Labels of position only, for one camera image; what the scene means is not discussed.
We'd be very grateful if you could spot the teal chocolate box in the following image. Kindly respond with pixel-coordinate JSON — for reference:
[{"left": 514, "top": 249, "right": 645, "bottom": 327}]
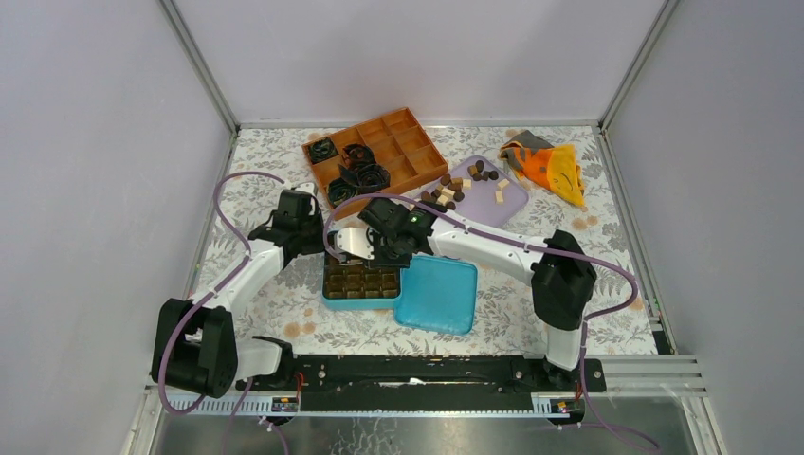
[{"left": 321, "top": 256, "right": 402, "bottom": 311}]

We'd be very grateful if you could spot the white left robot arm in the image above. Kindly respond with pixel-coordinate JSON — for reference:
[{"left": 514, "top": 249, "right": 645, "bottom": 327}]
[{"left": 151, "top": 182, "right": 324, "bottom": 398}]

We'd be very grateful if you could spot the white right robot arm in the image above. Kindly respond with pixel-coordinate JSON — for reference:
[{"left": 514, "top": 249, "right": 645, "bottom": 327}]
[{"left": 334, "top": 197, "right": 597, "bottom": 391}]

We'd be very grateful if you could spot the rolled dark green tie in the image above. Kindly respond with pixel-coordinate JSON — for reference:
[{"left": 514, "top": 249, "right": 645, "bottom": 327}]
[{"left": 326, "top": 177, "right": 359, "bottom": 207}]

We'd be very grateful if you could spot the rolled dark patterned tie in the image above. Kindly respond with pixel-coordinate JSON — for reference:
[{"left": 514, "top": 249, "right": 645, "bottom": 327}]
[{"left": 338, "top": 164, "right": 391, "bottom": 194}]

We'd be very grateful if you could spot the pile of assorted chocolates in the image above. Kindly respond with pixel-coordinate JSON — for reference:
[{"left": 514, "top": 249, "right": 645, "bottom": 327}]
[{"left": 419, "top": 160, "right": 509, "bottom": 210}]

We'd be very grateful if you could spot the teal box lid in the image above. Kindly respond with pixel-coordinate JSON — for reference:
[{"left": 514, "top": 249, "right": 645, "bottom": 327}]
[{"left": 393, "top": 255, "right": 478, "bottom": 336}]

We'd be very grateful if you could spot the rolled dark floral tie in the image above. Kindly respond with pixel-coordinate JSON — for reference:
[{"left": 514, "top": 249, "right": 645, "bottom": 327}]
[{"left": 306, "top": 137, "right": 338, "bottom": 164}]

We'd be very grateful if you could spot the wooden compartment tray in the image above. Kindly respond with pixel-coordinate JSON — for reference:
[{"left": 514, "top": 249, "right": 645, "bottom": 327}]
[{"left": 302, "top": 107, "right": 448, "bottom": 209}]

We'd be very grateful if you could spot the lavender plastic tray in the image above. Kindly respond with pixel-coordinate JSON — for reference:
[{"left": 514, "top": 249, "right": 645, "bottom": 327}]
[{"left": 427, "top": 155, "right": 529, "bottom": 227}]

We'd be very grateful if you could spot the orange grey cloth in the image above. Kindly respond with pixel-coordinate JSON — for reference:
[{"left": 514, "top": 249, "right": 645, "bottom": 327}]
[{"left": 499, "top": 130, "right": 585, "bottom": 207}]

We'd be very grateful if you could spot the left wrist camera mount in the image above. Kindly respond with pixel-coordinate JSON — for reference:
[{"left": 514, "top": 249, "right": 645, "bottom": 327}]
[{"left": 293, "top": 182, "right": 319, "bottom": 199}]

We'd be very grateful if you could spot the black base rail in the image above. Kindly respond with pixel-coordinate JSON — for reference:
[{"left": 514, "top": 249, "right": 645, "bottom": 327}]
[{"left": 252, "top": 355, "right": 607, "bottom": 413}]

